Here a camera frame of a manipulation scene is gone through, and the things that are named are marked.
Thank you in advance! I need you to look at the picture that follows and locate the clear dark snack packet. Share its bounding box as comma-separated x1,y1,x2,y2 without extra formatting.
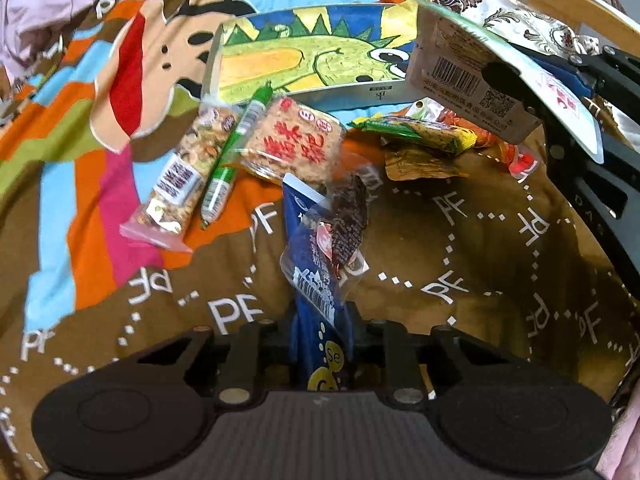
315,152,383,291

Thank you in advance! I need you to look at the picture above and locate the colourful cartoon printed blanket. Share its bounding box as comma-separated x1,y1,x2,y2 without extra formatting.
0,0,640,480

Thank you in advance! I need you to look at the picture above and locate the clear mixed nut bar packet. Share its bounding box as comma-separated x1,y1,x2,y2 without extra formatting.
120,102,238,253

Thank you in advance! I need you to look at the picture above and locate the pink bed sheet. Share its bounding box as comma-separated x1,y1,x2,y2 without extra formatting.
0,0,171,81

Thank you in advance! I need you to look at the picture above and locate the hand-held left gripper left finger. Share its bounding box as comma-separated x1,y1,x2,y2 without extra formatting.
135,306,298,406

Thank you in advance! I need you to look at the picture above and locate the dinosaur print tray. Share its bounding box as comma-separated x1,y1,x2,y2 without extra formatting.
202,0,423,111

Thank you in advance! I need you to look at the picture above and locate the orange rice cracker packet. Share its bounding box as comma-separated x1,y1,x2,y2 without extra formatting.
235,95,348,188

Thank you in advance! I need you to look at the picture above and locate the orange snack packet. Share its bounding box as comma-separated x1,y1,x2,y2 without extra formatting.
405,100,540,179

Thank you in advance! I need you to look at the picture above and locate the person's right forearm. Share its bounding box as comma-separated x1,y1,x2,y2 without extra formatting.
597,400,640,480

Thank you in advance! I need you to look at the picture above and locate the blue snack packet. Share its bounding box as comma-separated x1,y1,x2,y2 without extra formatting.
280,172,362,393

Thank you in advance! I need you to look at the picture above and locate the brown snack packet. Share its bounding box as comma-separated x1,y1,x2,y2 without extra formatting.
384,142,471,182

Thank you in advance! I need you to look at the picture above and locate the green sausage stick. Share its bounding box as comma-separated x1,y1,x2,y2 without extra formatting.
200,81,273,231

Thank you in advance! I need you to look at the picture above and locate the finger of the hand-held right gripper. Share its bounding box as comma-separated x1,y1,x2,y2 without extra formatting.
509,41,640,107
480,59,632,222

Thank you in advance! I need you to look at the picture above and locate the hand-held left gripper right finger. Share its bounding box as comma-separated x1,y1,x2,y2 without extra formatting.
347,302,507,407

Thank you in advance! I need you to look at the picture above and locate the white floral quilt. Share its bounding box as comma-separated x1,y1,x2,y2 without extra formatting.
420,0,640,58

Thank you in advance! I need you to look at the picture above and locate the white red print snack packet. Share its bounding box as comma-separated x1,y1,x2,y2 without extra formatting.
395,0,607,163

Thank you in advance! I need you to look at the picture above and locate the green yellow snack packet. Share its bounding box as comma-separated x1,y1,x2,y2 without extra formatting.
350,115,478,154

